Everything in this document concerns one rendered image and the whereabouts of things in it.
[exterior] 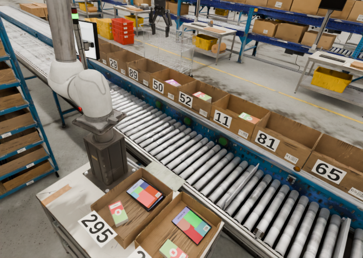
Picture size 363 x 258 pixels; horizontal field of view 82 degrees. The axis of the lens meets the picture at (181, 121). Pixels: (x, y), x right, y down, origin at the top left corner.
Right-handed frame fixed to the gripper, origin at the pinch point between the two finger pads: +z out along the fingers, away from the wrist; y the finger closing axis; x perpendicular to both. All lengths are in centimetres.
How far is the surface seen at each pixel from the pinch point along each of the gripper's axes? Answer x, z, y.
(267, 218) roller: -47, 80, 104
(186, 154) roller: -23, 82, 37
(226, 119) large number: 10, 61, 56
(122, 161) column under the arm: -63, 66, 9
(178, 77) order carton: 58, 63, -14
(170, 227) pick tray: -80, 77, 56
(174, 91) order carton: 25, 59, -1
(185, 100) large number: 21, 63, 13
